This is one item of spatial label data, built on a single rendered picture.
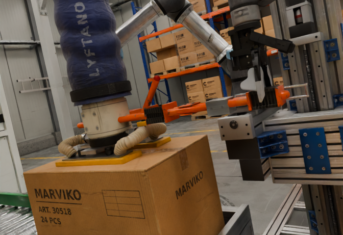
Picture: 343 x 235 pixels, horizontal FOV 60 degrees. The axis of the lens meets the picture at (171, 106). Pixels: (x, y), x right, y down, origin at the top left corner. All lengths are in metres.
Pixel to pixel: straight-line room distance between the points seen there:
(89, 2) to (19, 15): 10.21
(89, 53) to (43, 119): 9.77
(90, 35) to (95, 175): 0.47
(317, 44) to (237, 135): 0.47
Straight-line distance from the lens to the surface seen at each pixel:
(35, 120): 10.67
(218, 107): 0.85
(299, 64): 1.33
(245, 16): 0.82
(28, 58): 10.94
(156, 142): 1.09
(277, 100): 0.79
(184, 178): 0.98
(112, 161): 0.98
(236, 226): 1.22
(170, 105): 0.96
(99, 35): 1.07
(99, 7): 1.11
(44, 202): 1.22
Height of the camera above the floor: 1.15
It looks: 4 degrees down
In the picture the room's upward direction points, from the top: 11 degrees counter-clockwise
